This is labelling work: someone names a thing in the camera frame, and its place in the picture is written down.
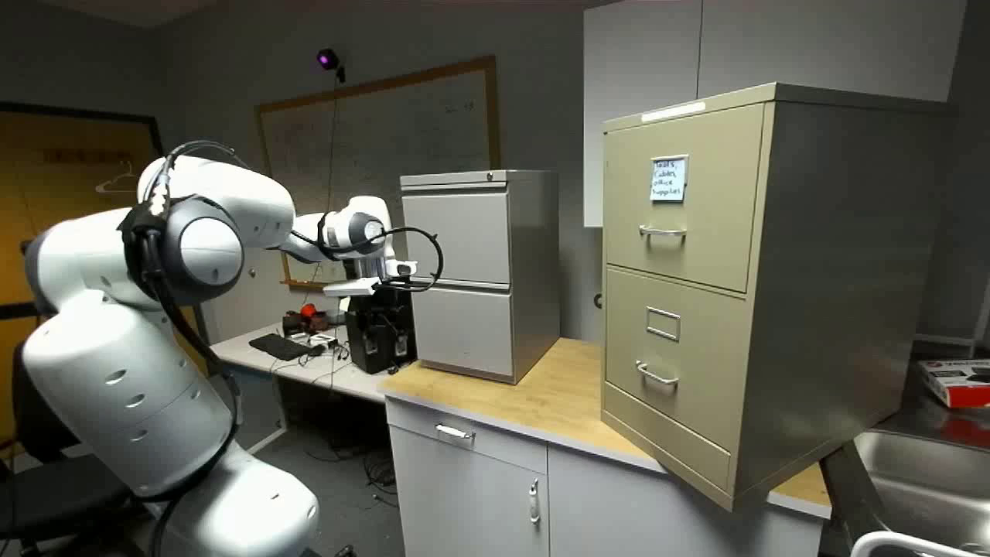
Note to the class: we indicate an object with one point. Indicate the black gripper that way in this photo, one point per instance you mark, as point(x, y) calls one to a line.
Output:
point(377, 315)

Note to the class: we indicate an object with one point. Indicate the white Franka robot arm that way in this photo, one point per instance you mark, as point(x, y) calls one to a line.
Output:
point(123, 391)

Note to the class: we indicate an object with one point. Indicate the gray file cabinet drawer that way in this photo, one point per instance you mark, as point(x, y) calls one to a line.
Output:
point(466, 329)
point(460, 236)

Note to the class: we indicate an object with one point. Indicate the gray file cabinet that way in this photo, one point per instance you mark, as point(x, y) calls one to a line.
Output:
point(531, 267)

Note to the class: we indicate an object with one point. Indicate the grey cabinet drawer front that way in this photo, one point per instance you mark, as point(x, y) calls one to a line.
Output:
point(618, 506)

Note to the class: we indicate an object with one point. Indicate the beige drawer with paper label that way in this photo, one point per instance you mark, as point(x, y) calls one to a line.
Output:
point(713, 249)

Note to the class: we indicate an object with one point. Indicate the beige file cabinet body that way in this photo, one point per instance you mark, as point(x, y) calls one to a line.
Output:
point(854, 281)

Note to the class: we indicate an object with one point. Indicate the white office desk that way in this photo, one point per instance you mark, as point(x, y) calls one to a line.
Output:
point(310, 373)

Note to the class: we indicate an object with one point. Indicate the small red object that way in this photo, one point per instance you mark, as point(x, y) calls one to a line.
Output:
point(308, 311)

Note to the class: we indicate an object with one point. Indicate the black keyboard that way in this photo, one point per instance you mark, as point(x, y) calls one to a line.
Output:
point(279, 347)

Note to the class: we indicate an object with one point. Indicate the wood framed whiteboard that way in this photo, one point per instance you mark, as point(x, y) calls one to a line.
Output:
point(411, 126)

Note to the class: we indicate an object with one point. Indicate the white paper label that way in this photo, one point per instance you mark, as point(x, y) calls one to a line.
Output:
point(669, 177)

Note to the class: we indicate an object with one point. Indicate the wooden door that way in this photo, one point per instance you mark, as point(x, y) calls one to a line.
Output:
point(63, 187)

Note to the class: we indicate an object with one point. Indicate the white curved tube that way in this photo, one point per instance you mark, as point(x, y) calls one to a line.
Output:
point(908, 542)

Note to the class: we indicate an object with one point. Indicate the steel sink basin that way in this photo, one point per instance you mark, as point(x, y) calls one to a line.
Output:
point(928, 480)

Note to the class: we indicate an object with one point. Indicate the red and white box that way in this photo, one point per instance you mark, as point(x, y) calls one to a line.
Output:
point(960, 386)

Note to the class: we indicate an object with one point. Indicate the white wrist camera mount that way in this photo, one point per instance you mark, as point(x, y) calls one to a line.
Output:
point(361, 287)

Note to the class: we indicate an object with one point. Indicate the thin black camera stand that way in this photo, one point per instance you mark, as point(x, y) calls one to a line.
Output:
point(333, 143)

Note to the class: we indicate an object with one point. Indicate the camera with purple light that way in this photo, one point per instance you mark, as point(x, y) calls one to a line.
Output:
point(330, 59)

